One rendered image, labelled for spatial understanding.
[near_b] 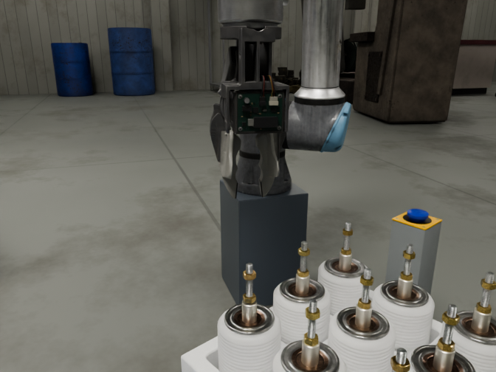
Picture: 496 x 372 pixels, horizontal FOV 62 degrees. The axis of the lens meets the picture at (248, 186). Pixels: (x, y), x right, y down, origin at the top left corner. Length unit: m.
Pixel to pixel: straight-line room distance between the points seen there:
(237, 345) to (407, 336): 0.28
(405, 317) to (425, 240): 0.20
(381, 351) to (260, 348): 0.17
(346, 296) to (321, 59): 0.49
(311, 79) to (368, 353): 0.58
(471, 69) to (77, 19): 6.05
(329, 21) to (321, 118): 0.20
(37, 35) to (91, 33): 0.77
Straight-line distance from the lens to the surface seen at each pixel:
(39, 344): 1.12
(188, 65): 7.45
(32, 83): 7.42
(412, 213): 0.88
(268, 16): 0.49
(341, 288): 0.77
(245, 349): 0.63
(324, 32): 0.94
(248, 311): 0.63
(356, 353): 0.64
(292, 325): 0.71
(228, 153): 0.52
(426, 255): 0.89
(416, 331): 0.74
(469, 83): 7.42
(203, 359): 0.70
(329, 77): 0.95
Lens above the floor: 0.63
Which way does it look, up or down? 18 degrees down
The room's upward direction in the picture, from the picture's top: straight up
